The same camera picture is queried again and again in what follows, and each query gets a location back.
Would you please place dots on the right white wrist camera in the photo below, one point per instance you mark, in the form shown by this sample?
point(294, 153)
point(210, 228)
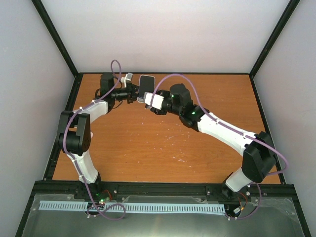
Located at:
point(153, 100)

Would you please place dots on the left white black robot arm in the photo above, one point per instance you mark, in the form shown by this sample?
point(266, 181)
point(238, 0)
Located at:
point(74, 130)

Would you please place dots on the right black frame post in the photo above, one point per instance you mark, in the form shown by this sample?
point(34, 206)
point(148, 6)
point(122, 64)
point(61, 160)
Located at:
point(284, 18)

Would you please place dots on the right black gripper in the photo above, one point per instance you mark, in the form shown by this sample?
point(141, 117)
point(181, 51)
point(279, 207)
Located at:
point(162, 92)

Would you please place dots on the black frame post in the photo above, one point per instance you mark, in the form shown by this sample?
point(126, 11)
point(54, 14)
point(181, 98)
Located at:
point(284, 18)
point(39, 6)

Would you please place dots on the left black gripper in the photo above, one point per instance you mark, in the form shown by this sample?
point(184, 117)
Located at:
point(132, 96)

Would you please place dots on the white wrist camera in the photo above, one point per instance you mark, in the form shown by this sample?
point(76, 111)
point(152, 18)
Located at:
point(153, 100)
point(126, 79)

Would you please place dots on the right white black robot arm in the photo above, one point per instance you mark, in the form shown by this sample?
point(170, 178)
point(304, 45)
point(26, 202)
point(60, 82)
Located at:
point(256, 149)

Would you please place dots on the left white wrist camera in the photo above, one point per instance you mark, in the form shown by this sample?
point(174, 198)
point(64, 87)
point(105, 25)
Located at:
point(126, 79)

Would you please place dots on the left black frame post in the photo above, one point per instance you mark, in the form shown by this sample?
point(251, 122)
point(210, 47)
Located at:
point(39, 6)

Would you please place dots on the white translucent phone case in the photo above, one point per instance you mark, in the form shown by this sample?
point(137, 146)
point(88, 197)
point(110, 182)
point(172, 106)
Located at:
point(140, 98)

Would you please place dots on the light blue cable duct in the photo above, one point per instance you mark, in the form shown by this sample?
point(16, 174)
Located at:
point(141, 208)

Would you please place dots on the metal front plate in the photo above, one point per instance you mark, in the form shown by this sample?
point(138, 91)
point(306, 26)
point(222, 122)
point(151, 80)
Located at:
point(267, 217)

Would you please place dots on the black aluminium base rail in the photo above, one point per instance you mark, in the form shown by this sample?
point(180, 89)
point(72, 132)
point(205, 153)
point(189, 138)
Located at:
point(119, 190)

